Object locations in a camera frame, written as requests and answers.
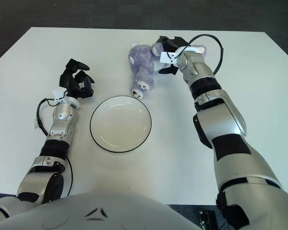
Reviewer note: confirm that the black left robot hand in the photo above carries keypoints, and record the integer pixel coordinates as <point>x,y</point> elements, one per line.
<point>73,82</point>

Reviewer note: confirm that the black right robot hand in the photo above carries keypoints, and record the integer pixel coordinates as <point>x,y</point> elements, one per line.
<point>172,44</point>

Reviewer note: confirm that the purple plush bunny doll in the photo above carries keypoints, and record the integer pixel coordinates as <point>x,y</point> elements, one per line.
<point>141,62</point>

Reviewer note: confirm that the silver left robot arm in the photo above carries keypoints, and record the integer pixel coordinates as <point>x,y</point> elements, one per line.
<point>62,115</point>

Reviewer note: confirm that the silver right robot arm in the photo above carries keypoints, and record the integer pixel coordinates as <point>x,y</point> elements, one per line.
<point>218,119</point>

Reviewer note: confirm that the white plate with black rim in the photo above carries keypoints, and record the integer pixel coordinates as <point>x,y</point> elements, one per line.
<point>121,123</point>

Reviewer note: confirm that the white right wrist connector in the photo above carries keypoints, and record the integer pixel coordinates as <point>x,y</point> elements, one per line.
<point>166,57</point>

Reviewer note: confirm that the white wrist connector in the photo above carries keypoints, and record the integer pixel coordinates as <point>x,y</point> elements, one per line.
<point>58,93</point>
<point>166,57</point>

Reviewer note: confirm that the white left wrist connector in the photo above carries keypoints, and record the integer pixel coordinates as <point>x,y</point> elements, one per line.
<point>58,93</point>

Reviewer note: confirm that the grey robot torso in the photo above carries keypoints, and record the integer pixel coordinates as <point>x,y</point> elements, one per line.
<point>98,213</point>

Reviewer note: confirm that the black metal bracket with screws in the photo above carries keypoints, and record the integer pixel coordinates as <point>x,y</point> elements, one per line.
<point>207,220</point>

